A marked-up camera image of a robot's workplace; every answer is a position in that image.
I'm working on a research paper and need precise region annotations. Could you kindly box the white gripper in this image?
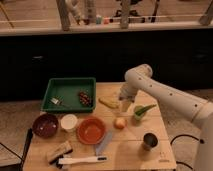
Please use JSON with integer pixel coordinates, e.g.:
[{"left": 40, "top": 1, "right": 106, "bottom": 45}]
[{"left": 119, "top": 86, "right": 136, "bottom": 113}]

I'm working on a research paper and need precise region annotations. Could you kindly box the yellow banana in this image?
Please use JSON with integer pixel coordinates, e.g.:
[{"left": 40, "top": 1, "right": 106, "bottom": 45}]
[{"left": 99, "top": 97, "right": 119, "bottom": 109}]

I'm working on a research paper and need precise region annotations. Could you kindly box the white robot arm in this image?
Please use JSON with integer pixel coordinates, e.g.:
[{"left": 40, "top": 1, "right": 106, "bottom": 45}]
[{"left": 119, "top": 64, "right": 213, "bottom": 171}]

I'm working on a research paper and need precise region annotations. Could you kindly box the red bowl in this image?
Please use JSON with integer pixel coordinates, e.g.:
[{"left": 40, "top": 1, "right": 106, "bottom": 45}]
[{"left": 76, "top": 117, "right": 106, "bottom": 145}]

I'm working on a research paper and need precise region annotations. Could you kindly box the dark maroon bowl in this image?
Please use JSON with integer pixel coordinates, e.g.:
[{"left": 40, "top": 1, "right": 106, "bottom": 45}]
[{"left": 32, "top": 114, "right": 58, "bottom": 138}]

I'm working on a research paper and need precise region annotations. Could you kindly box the green cup with vegetable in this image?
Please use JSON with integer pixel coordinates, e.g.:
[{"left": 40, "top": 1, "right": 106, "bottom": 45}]
[{"left": 134, "top": 104, "right": 155, "bottom": 121}]

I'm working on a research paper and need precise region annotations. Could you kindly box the orange apple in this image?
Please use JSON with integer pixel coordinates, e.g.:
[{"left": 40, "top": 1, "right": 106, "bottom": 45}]
[{"left": 114, "top": 117, "right": 127, "bottom": 129}]

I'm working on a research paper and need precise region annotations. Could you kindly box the bunch of dark grapes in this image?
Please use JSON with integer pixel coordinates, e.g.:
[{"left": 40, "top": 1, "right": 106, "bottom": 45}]
[{"left": 78, "top": 91, "right": 92, "bottom": 106}]

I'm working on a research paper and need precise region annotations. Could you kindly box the dark metal cup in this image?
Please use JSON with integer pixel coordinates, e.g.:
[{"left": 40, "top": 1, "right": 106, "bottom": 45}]
[{"left": 143, "top": 133, "right": 158, "bottom": 150}]

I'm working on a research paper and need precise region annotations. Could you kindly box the green plastic tray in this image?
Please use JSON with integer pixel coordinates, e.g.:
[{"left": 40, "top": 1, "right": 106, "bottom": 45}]
[{"left": 41, "top": 77, "right": 96, "bottom": 113}]

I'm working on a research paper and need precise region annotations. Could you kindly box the small white cup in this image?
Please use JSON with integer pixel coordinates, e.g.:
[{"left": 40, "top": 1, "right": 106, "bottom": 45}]
[{"left": 60, "top": 114, "right": 78, "bottom": 132}]

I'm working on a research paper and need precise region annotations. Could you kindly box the wooden scrub brush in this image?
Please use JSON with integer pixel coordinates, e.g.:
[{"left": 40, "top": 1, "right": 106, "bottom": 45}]
[{"left": 46, "top": 141, "right": 73, "bottom": 164}]

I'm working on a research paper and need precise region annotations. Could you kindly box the black table side bar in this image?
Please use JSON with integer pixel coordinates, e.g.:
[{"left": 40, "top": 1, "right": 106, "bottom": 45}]
[{"left": 21, "top": 128, "right": 33, "bottom": 167}]

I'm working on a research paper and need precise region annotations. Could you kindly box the white handled brush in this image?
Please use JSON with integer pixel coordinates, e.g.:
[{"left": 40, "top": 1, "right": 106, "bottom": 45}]
[{"left": 57, "top": 156, "right": 107, "bottom": 165}]

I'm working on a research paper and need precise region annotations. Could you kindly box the black cable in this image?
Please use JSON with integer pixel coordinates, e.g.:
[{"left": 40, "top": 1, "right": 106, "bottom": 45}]
[{"left": 170, "top": 133, "right": 201, "bottom": 171}]

